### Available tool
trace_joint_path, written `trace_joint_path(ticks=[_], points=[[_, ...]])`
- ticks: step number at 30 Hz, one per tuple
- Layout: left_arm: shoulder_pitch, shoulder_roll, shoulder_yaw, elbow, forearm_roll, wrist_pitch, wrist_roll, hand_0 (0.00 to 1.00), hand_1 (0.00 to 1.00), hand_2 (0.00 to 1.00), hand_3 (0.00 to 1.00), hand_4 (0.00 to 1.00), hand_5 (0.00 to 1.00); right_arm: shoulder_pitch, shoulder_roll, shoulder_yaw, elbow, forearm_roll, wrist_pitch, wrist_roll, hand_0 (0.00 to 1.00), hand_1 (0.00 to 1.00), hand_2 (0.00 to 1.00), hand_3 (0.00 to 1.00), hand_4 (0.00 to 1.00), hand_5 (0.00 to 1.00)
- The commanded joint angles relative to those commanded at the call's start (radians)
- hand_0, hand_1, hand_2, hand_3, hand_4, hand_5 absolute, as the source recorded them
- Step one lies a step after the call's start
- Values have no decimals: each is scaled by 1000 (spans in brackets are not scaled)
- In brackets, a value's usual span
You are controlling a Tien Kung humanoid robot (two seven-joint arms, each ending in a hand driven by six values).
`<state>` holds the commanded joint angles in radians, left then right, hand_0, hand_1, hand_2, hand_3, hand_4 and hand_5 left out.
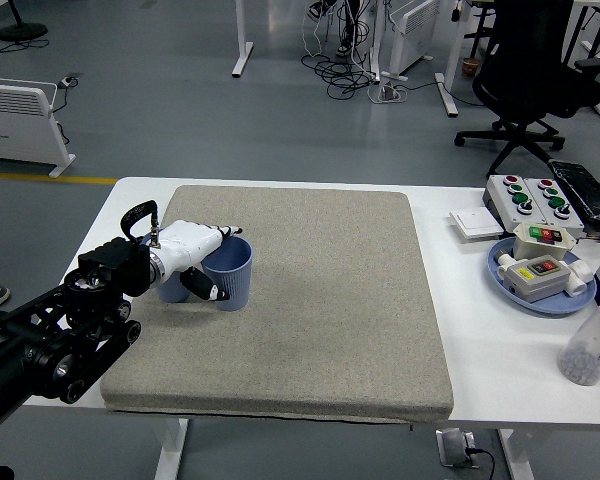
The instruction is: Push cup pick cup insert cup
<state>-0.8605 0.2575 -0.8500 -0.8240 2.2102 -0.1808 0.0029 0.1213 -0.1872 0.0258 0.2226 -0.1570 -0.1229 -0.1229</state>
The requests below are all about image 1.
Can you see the small brown basket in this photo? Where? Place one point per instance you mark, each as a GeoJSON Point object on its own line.
{"type": "Point", "coordinates": [471, 67]}

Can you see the white table leg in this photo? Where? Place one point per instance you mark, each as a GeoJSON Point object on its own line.
{"type": "Point", "coordinates": [170, 450]}
{"type": "Point", "coordinates": [517, 455]}

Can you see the blue ribbed plastic cup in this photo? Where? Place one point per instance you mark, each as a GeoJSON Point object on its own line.
{"type": "Point", "coordinates": [237, 280]}
{"type": "Point", "coordinates": [172, 292]}

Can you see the person's black-white shoe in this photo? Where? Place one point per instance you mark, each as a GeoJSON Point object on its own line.
{"type": "Point", "coordinates": [320, 7]}

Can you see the grey yellow-label switch box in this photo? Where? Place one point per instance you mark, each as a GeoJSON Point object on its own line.
{"type": "Point", "coordinates": [540, 285]}

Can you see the white power strip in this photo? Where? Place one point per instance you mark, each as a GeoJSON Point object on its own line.
{"type": "Point", "coordinates": [390, 93]}

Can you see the white desk leg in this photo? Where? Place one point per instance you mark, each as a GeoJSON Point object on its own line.
{"type": "Point", "coordinates": [375, 40]}
{"type": "Point", "coordinates": [242, 45]}
{"type": "Point", "coordinates": [447, 95]}

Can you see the red-capped clear plastic bottle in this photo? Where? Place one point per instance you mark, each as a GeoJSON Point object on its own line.
{"type": "Point", "coordinates": [587, 350]}

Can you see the white pipe fitting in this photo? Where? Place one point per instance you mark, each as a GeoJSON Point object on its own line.
{"type": "Point", "coordinates": [505, 262]}
{"type": "Point", "coordinates": [577, 280]}

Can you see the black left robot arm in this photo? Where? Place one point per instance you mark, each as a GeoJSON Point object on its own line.
{"type": "Point", "coordinates": [45, 345]}

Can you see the white three-button switch box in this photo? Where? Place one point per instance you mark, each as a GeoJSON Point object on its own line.
{"type": "Point", "coordinates": [535, 247]}

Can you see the white panel heater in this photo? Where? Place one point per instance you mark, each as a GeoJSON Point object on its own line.
{"type": "Point", "coordinates": [415, 30]}
{"type": "Point", "coordinates": [15, 130]}

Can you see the grey push-button control box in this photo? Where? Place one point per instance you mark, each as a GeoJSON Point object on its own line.
{"type": "Point", "coordinates": [572, 217]}
{"type": "Point", "coordinates": [500, 200]}

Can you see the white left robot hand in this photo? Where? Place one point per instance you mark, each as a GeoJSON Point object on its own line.
{"type": "Point", "coordinates": [187, 245]}

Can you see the black office chair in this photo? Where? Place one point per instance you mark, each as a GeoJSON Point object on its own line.
{"type": "Point", "coordinates": [530, 75]}

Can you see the silver floor socket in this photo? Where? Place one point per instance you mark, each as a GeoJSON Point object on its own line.
{"type": "Point", "coordinates": [452, 447]}

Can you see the grey-brown table mat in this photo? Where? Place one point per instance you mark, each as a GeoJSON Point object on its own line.
{"type": "Point", "coordinates": [305, 300]}

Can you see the white wall switch plate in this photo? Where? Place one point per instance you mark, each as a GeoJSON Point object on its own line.
{"type": "Point", "coordinates": [475, 225]}

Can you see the small grey power strip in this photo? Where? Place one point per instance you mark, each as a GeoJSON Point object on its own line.
{"type": "Point", "coordinates": [71, 80]}

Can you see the black wrapped keyboard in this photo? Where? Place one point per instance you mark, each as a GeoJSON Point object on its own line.
{"type": "Point", "coordinates": [587, 192]}

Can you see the blue plastic plate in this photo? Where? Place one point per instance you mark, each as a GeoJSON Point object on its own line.
{"type": "Point", "coordinates": [555, 305]}

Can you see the black fan base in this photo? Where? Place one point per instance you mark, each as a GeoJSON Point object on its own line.
{"type": "Point", "coordinates": [22, 31]}

